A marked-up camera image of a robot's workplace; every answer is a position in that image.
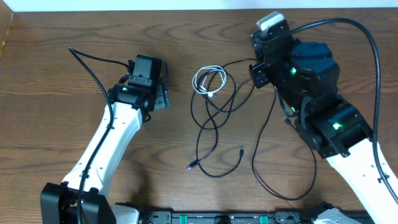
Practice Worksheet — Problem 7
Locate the white usb cable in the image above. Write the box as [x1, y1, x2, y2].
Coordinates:
[191, 64, 228, 100]

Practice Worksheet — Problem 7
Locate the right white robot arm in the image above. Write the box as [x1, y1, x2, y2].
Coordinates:
[249, 15, 397, 223]

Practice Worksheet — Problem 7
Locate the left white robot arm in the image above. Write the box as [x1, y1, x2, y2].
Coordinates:
[40, 55, 170, 223]

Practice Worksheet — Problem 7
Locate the right camera black cable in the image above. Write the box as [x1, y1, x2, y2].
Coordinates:
[259, 17, 398, 206]

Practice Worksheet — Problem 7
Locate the camera black cable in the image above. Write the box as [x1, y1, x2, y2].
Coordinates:
[67, 46, 133, 224]
[259, 17, 398, 206]

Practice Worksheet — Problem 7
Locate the left camera black cable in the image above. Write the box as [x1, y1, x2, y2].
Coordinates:
[67, 46, 133, 224]

